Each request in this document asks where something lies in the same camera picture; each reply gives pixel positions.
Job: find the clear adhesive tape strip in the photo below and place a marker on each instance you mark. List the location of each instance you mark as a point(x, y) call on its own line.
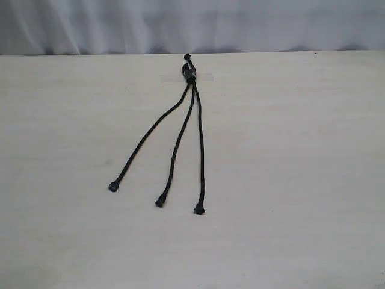
point(180, 78)

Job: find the white backdrop curtain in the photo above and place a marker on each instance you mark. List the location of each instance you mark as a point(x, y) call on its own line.
point(175, 27)

